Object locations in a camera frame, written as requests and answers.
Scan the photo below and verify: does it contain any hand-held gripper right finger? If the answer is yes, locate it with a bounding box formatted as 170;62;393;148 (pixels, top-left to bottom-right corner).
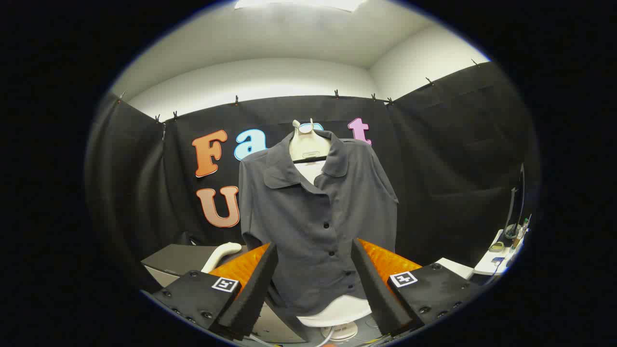
351;238;483;336

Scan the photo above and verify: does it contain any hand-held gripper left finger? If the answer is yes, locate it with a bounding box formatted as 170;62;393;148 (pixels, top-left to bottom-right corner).
150;242;279;340

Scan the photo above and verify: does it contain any white garment steamer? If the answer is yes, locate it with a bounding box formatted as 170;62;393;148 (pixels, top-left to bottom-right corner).
201;242;242;274

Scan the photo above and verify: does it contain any grey button-up shirt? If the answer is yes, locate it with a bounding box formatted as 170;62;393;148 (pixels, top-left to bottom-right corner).
239;129;399;316

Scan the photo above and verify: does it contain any round mannequin stand base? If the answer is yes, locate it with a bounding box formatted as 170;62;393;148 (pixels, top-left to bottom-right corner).
322;322;358;342

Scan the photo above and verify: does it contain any grey drawer cabinet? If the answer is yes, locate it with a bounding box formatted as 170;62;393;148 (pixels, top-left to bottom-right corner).
141;244;309;344

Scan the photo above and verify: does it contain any white cabinet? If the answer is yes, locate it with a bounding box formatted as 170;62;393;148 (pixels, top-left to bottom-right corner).
436;258;475;280

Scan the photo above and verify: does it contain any white cluttered desk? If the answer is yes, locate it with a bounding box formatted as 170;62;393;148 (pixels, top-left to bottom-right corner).
475;229;529;276

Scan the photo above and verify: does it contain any white mannequin torso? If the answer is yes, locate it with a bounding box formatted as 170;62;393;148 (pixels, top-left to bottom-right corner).
289;119;373;327

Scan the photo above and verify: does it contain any ceiling light panel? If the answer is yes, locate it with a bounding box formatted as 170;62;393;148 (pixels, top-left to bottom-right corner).
235;0;367;13

